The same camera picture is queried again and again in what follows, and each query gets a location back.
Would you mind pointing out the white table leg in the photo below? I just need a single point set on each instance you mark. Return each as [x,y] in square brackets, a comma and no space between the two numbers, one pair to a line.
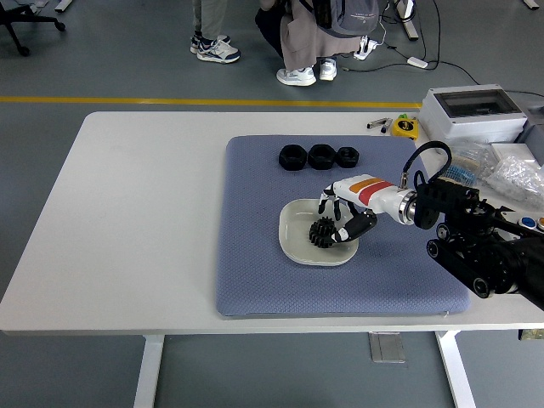
[149,374]
[530,3]
[64,4]
[410,21]
[457,374]

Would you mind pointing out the yellow tape measure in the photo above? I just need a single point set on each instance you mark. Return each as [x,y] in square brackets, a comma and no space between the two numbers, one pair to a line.
[404,127]

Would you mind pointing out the grey electrical enclosure box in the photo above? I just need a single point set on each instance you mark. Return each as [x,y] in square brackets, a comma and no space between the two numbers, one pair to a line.
[472,121]

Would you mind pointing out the blue-grey padded mat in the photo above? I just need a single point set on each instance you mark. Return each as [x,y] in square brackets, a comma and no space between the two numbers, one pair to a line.
[255,255]

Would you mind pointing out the smaller black hex nut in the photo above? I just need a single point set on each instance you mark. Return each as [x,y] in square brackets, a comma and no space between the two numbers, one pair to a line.
[348,158]

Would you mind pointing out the black office chair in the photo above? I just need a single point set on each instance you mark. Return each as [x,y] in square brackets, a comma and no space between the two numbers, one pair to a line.
[17,19]

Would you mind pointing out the metal floor plate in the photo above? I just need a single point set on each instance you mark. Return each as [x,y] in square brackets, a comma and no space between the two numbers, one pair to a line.
[387,347]

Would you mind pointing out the clear bag of parts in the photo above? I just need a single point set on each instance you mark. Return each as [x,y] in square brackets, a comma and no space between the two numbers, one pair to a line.
[514,178]

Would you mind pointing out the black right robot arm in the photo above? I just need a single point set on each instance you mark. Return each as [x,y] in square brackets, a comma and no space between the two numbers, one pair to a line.
[450,200]

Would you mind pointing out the white power strip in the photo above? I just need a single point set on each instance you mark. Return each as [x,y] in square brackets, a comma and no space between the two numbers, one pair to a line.
[366,47]

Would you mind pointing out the white black control box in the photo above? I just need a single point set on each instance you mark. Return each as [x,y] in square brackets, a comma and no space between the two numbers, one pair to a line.
[529,222]

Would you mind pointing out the white power adapter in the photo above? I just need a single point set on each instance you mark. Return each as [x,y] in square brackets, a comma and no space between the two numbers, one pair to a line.
[417,62]

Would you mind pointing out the white square dish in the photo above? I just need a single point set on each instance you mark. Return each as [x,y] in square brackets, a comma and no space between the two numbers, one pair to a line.
[293,238]

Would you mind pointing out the flat white box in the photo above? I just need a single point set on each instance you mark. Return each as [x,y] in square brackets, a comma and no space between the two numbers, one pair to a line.
[510,151]

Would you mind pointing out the silver black pen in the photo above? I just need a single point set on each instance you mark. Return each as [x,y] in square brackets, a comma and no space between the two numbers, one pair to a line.
[377,123]

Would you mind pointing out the person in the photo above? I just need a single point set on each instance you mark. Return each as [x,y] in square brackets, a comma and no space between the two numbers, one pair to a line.
[306,38]
[212,25]

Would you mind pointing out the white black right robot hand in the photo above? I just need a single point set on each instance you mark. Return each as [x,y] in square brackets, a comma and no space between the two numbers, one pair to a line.
[374,191]

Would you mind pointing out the large black hex nut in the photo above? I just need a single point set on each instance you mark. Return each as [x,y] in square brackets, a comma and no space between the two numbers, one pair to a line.
[321,157]
[292,158]

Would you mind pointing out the large black gear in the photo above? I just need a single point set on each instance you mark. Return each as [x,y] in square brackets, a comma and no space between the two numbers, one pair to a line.
[321,242]

